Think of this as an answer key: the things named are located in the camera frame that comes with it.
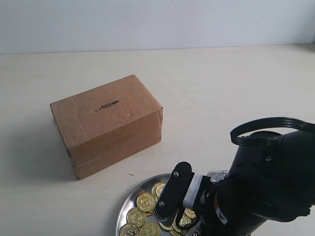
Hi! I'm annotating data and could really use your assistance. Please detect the gold coin upper left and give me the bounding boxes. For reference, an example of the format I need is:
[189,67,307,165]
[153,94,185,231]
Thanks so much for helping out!
[136,192,156,212]

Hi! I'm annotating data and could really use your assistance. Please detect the black ribbed cable loop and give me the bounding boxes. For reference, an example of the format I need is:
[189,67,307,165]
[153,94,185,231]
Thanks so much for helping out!
[229,117,315,148]

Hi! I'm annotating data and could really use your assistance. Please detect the round steel plate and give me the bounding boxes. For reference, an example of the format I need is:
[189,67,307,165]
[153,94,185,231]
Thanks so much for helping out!
[115,173,205,236]

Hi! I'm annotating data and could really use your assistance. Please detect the black thin camera cable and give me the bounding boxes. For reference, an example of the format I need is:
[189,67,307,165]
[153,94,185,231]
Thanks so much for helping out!
[174,207,200,233]

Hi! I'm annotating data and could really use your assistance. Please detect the gold coin bottom left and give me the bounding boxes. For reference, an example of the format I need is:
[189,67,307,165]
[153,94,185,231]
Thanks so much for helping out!
[119,223,139,236]

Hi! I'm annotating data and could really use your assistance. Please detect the brown cardboard box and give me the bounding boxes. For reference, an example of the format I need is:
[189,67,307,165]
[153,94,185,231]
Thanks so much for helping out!
[50,75,163,179]

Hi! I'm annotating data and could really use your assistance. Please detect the gold coin top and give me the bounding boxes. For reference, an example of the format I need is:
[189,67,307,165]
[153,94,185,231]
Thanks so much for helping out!
[151,182,166,197]

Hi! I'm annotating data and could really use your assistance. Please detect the gold coin bottom middle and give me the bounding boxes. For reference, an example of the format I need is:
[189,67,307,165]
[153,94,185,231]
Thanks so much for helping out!
[141,222,161,236]

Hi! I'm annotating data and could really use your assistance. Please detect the gold coin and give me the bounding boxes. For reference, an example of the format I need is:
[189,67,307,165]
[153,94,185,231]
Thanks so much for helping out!
[141,222,161,236]
[151,182,166,197]
[126,207,147,227]
[119,223,139,236]
[136,192,156,212]

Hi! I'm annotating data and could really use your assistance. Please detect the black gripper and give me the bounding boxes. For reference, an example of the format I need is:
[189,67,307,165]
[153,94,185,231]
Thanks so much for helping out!
[183,173,215,216]

